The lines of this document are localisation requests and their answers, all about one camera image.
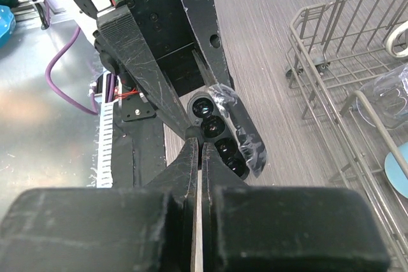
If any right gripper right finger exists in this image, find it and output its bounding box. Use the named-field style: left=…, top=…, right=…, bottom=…
left=202, top=143, right=391, bottom=271

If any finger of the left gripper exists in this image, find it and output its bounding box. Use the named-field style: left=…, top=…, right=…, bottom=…
left=96, top=6, right=191, bottom=139
left=181, top=0, right=231, bottom=87

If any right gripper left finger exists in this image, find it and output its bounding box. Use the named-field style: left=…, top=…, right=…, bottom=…
left=1, top=138, right=199, bottom=271

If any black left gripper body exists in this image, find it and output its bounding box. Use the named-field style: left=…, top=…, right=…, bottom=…
left=110, top=0, right=204, bottom=96

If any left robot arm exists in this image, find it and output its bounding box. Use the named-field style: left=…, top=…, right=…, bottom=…
left=73, top=0, right=233, bottom=141

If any light blue mug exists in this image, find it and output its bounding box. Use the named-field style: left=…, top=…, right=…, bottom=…
left=384, top=152, right=408, bottom=198

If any clear glass tumbler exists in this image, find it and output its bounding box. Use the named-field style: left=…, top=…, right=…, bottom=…
left=360, top=63, right=407, bottom=130

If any striped ceramic mug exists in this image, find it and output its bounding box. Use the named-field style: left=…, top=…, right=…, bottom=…
left=385, top=21, right=408, bottom=59

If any white slotted cable duct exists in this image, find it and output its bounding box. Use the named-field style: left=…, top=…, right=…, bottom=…
left=96, top=102, right=115, bottom=188

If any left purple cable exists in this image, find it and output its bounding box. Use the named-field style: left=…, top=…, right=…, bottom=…
left=44, top=26, right=99, bottom=116

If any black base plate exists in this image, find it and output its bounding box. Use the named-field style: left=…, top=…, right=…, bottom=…
left=111, top=94, right=166, bottom=188

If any metal wire dish rack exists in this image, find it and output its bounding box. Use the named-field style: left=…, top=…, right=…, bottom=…
left=286, top=0, right=407, bottom=268

